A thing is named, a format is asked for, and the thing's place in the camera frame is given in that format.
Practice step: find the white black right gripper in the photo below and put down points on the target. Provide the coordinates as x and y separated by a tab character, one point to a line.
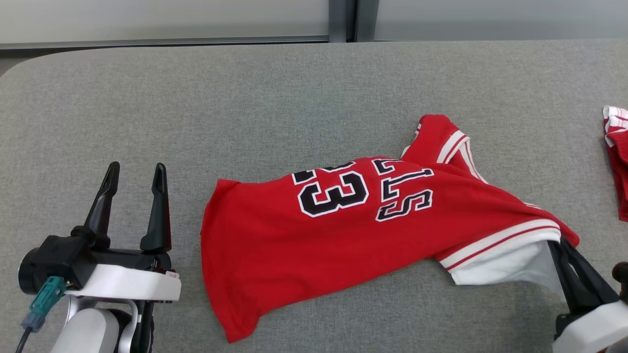
593	331

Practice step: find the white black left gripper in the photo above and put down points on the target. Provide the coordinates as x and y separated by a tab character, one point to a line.
127	284

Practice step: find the red basketball jersey white trim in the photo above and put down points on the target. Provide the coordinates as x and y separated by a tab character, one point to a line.
294	245

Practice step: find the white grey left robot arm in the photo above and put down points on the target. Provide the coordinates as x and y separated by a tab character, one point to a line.
86	331

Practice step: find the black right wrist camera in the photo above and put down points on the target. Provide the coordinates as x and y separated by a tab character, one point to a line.
622	277

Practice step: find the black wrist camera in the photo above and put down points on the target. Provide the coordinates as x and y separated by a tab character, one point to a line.
49	260
622	277

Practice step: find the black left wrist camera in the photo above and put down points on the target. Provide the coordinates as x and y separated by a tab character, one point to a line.
49	260

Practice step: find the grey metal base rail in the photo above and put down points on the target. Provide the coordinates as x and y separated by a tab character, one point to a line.
147	43

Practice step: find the grey metal partition post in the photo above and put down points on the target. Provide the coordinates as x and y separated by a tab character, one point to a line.
337	19

